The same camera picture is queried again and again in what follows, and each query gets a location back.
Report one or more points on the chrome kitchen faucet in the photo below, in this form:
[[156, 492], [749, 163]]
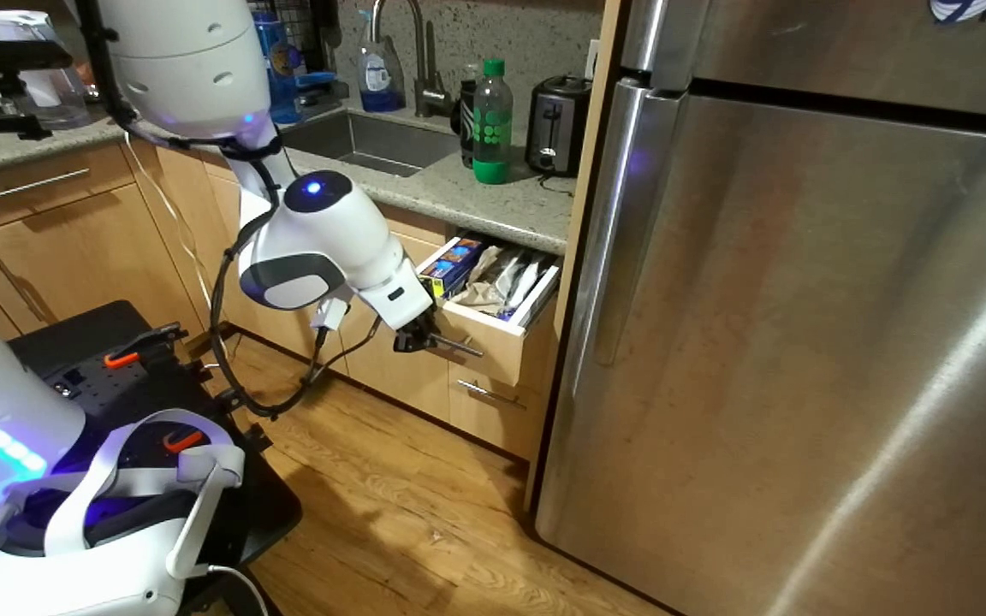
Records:
[[429, 96]]

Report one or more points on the black camera stand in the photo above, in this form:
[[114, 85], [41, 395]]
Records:
[[2, 54]]

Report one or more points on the blue foil box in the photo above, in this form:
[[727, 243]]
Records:
[[455, 268]]

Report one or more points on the blue plastic container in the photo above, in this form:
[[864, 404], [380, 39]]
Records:
[[276, 70]]

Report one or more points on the black orange bar clamp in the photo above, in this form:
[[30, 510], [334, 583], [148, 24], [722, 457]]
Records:
[[120, 357], [185, 440]]

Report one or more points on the stainless steel refrigerator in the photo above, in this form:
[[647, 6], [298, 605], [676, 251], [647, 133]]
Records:
[[802, 320]]

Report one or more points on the bundle of plastic bags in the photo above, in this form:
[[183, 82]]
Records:
[[495, 278]]

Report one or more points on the long white wrap box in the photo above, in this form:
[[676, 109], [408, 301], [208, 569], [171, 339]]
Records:
[[534, 297]]

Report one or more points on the white VR headset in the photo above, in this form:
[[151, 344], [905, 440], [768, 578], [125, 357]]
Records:
[[92, 569]]

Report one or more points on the blue dish soap bottle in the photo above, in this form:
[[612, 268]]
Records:
[[379, 80]]

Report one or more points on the black silver toaster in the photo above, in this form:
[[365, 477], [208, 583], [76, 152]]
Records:
[[555, 123]]

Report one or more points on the green soda bottle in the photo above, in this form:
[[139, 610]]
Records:
[[495, 123]]

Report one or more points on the stainless steel sink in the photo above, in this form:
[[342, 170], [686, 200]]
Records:
[[369, 140]]

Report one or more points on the large wooden cabinet door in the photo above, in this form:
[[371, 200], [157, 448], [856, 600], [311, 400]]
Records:
[[68, 261]]

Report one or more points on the blue white fridge magnet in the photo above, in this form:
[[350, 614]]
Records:
[[967, 7]]

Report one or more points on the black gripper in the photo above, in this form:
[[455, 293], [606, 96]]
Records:
[[415, 332]]

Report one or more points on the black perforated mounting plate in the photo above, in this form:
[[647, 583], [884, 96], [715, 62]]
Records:
[[68, 344]]

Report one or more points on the tall wooden drawer front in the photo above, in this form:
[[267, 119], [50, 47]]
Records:
[[446, 417]]

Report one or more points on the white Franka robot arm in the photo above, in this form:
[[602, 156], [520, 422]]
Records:
[[322, 239]]

